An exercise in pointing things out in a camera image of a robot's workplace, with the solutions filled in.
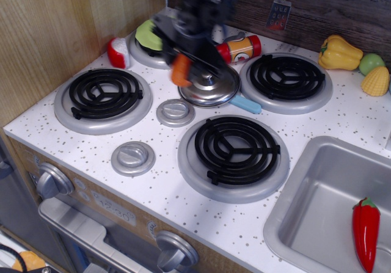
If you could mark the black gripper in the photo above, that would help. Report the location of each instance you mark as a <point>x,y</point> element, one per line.
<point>205,62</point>

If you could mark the orange toy carrot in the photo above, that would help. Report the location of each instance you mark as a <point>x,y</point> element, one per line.
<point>180,71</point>

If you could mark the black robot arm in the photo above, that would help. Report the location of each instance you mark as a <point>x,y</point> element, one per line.
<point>208,13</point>

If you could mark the green plate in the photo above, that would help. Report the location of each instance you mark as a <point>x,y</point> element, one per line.
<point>145,36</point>

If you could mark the back left stove burner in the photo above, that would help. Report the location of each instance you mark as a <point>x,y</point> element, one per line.
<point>141,56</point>

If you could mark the stove burner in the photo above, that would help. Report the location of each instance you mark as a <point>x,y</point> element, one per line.
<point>286,84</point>
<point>233,159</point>
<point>103,101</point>
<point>141,56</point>

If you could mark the steel pan lid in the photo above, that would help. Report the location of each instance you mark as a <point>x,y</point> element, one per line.
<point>209,90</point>

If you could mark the red ketchup bottle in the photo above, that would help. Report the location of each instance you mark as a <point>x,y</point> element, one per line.
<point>240,49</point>

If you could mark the upper silver stovetop knob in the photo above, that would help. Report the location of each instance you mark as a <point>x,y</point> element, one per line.
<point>175,113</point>

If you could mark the silver stovetop knob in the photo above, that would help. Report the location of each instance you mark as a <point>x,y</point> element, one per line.
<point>133,159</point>
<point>175,113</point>

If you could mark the red white toy cheese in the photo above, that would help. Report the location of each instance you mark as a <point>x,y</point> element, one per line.
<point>118,53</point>

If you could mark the front left stove burner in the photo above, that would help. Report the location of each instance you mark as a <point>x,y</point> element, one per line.
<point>103,101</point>

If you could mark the back right stove burner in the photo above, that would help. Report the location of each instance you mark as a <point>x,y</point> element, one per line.
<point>286,84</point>

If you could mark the hanging silver spatula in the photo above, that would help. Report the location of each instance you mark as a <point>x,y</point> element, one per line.
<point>278,15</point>

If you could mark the front right stove burner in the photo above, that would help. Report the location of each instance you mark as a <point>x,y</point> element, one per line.
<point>233,159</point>

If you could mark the lower silver stovetop knob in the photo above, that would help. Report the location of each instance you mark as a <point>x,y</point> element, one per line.
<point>133,159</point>

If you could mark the yellow toy bell pepper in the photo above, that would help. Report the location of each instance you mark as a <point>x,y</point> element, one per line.
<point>337,53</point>

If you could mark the left silver oven knob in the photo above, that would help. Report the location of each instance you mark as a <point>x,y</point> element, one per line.
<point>53,182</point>

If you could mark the silver oven knob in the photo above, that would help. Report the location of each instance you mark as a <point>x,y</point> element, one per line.
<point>53,182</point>
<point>176,254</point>

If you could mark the green toy apple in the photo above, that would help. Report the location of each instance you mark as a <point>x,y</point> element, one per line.
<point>369,62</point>

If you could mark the yellow toy corn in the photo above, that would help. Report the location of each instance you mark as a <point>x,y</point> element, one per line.
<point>377,82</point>

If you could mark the right silver oven knob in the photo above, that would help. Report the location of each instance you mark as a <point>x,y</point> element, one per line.
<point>176,254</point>

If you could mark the silver sink basin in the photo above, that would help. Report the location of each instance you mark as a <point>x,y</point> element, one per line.
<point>310,225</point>

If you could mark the red toy chili pepper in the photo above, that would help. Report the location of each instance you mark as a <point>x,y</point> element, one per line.
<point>365,226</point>

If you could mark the yellow toy on floor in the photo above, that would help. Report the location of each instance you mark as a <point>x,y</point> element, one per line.
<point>32,261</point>

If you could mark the light blue pan handle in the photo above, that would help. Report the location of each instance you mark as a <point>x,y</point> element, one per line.
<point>246,104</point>

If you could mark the silver oven door handle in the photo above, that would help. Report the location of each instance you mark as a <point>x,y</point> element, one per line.
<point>86,233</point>

